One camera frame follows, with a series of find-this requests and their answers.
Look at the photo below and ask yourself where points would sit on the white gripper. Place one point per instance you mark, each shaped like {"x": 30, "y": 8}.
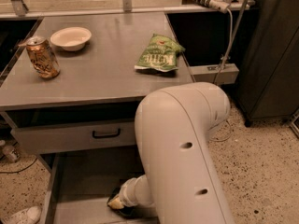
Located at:
{"x": 127, "y": 192}

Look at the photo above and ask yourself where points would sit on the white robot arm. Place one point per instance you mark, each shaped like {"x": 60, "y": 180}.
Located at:
{"x": 172, "y": 128}

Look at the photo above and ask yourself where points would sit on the open grey middle drawer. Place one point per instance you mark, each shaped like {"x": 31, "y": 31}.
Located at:
{"x": 82, "y": 181}

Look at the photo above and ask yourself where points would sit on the grey top drawer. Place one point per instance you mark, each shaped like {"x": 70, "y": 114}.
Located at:
{"x": 73, "y": 137}

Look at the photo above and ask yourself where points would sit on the grey drawer cabinet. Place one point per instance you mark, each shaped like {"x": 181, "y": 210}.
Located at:
{"x": 97, "y": 83}

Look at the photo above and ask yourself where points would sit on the white shoe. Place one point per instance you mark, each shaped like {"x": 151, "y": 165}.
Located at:
{"x": 26, "y": 216}

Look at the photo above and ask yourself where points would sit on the small can on floor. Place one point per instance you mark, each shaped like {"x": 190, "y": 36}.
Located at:
{"x": 11, "y": 153}

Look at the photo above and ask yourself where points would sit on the green chip bag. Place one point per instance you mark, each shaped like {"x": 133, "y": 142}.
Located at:
{"x": 160, "y": 54}

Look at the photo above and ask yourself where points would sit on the white bowl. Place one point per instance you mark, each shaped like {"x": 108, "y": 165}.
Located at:
{"x": 71, "y": 39}

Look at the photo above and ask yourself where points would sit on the gold soda can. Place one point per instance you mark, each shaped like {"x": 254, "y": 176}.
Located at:
{"x": 42, "y": 57}

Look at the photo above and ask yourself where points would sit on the dark cabinet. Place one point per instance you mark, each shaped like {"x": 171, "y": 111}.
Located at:
{"x": 268, "y": 82}

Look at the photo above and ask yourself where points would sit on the black drawer handle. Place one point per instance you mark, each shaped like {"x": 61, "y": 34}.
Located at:
{"x": 97, "y": 135}

